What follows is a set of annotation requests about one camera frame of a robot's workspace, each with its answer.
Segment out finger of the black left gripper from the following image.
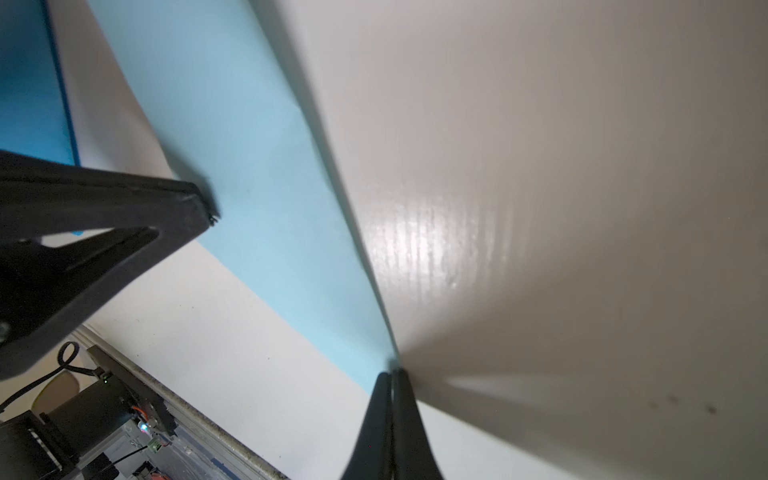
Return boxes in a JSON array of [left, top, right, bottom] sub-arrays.
[[1, 224, 207, 380], [1, 151, 215, 244]]

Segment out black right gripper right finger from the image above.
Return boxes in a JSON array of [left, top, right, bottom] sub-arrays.
[[392, 369, 443, 480]]

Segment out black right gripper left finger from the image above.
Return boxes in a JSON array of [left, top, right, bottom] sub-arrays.
[[341, 372, 393, 480]]

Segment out light blue square paper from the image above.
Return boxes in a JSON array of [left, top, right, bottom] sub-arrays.
[[90, 1, 395, 390]]

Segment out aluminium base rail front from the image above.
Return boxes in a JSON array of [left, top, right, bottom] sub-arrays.
[[73, 327, 286, 479]]

